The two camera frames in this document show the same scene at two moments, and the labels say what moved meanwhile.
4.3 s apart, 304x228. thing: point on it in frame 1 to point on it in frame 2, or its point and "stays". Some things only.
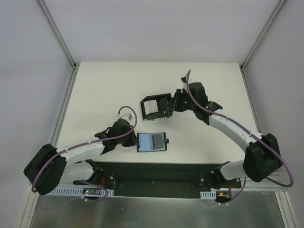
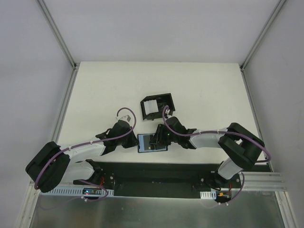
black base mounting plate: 159,180 stays
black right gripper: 177,102 to 158,137
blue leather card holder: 145,142 stays
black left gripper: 129,141 stays
